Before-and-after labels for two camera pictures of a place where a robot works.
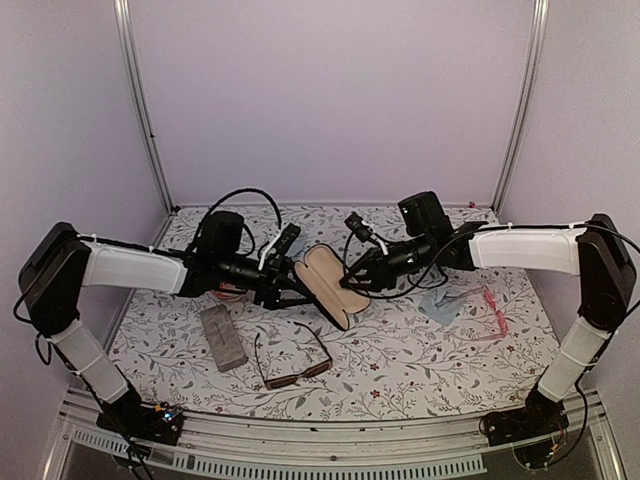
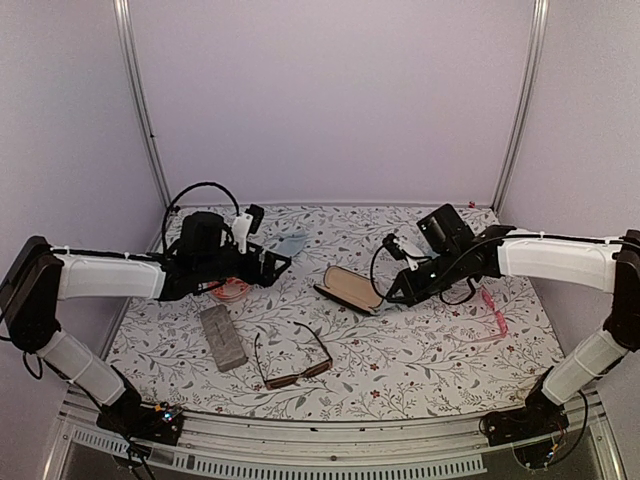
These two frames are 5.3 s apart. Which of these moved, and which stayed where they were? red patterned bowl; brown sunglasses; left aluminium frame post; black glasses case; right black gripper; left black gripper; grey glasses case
Moved: black glasses case; left black gripper; right black gripper
Stayed: red patterned bowl; left aluminium frame post; grey glasses case; brown sunglasses
